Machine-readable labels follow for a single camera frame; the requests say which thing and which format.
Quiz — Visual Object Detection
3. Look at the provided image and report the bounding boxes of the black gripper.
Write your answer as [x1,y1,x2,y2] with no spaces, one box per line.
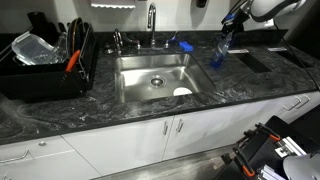
[220,5,250,39]

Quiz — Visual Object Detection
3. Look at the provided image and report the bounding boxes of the blue dish soap bottle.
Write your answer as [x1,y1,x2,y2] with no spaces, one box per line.
[209,31,235,70]

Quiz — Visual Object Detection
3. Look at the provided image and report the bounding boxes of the sink drain strainer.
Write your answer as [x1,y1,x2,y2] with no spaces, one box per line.
[148,75,167,89]

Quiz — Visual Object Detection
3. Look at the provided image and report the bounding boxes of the stainless steel sink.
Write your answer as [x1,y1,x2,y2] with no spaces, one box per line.
[114,52,217,104]

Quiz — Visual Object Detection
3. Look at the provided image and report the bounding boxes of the small chrome counter cap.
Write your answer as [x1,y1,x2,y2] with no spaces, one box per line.
[104,42,115,55]

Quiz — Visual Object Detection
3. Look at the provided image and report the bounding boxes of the white label strip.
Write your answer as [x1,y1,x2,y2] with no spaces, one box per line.
[227,48,250,55]
[267,46,288,53]

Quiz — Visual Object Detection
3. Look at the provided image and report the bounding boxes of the blue sponge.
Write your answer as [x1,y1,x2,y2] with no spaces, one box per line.
[178,40,195,53]

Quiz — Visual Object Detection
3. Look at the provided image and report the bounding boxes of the blue dish brush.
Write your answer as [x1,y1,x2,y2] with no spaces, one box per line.
[165,31,180,48]

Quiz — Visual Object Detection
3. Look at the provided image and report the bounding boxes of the white round lid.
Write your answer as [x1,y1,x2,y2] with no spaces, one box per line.
[172,86,194,97]

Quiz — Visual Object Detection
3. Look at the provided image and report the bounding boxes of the tall chrome faucet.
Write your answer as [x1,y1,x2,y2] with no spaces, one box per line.
[139,2,165,51]

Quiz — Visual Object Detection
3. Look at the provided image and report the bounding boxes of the dark metal side spout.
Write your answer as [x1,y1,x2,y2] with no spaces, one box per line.
[122,32,142,50]

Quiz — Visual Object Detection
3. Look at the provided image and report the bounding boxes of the white drawer front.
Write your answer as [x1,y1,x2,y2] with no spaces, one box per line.
[0,134,76,165]
[253,90,320,125]

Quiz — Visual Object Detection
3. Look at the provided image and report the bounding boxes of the black orange clamp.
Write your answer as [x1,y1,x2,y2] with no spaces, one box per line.
[232,147,257,178]
[254,122,282,143]

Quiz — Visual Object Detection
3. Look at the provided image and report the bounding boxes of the small chrome side tap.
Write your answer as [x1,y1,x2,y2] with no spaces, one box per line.
[113,28,124,55]

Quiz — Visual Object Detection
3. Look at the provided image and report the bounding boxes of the black robot cart top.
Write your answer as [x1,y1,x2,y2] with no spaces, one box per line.
[214,114,320,180]

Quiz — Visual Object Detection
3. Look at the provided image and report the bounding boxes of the aluminium extrusion bar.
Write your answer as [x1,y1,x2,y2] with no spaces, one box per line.
[274,135,308,159]
[258,164,286,180]

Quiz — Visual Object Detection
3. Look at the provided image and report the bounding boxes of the dark plates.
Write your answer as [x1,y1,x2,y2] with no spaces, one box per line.
[66,16,87,57]

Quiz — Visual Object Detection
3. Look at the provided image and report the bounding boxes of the black coffee machine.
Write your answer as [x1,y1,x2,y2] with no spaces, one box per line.
[26,11,60,46]

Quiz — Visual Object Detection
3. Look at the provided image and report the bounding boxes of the black dish rack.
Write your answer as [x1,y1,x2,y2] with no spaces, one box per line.
[0,23,100,101]

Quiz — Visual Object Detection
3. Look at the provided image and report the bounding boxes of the clear plastic container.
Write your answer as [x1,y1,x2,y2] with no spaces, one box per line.
[11,31,68,66]

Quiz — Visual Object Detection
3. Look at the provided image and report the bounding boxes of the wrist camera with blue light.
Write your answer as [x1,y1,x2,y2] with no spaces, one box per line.
[222,12,238,23]

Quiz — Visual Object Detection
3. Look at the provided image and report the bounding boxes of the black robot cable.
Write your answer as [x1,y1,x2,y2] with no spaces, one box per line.
[229,0,248,15]

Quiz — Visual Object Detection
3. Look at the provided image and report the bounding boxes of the black wall soap dispenser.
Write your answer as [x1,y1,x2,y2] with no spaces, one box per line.
[195,0,208,9]

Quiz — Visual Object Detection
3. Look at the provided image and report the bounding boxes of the black power cable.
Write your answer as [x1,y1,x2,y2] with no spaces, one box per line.
[265,17,320,93]

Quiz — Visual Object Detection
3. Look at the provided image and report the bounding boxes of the silver drawer handle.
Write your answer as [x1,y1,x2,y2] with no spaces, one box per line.
[295,93,311,110]
[282,95,302,112]
[0,149,31,165]

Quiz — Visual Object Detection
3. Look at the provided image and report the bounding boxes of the silver cabinet handle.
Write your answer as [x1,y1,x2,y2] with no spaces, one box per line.
[162,119,169,136]
[176,117,185,134]

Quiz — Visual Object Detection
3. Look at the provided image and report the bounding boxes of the orange handled utensil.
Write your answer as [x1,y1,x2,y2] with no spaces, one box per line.
[64,49,82,73]

